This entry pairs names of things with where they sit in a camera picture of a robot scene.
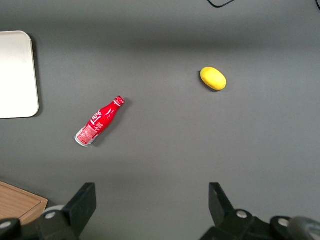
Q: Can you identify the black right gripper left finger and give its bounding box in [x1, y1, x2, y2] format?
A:
[0, 182, 97, 240]

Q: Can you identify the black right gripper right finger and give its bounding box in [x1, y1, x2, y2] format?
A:
[199, 182, 299, 240]

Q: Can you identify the white rounded tray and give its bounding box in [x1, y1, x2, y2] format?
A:
[0, 30, 40, 120]

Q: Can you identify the wooden cutting board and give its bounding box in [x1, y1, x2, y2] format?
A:
[0, 180, 49, 226]

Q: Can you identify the red cola bottle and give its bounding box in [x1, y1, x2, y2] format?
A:
[74, 95, 126, 148]

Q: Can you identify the yellow lemon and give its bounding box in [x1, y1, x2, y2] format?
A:
[199, 66, 228, 92]

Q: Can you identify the thin black cable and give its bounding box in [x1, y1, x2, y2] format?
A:
[205, 0, 236, 9]

